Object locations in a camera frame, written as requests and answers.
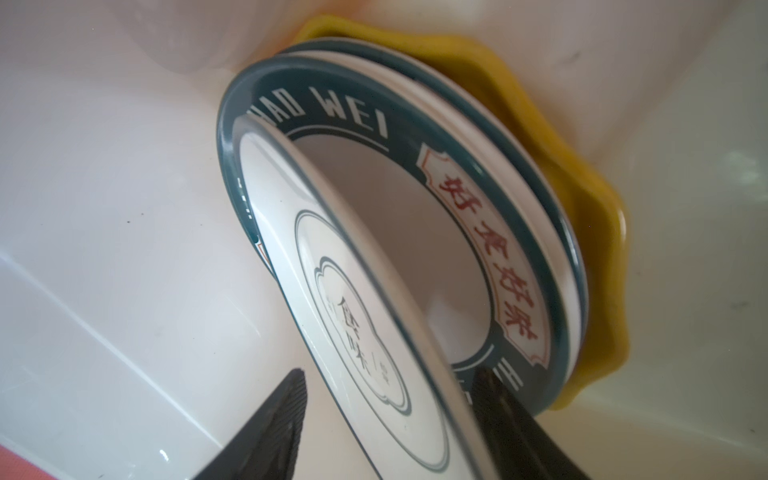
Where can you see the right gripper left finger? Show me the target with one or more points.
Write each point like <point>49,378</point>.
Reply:
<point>267,446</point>

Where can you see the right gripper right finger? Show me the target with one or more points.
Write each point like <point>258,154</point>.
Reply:
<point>520,448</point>

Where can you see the white plate black flower outline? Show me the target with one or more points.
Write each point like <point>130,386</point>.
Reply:
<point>367,336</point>

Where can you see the white plastic bin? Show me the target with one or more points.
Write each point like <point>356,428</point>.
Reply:
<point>139,330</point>

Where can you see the white plate dark lettered rim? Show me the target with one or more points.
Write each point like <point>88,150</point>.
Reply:
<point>406,164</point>

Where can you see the yellow polka dot plate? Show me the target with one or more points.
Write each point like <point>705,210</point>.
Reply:
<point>593,207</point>

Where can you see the white plate green red rim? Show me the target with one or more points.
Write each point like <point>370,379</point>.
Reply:
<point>522,178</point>

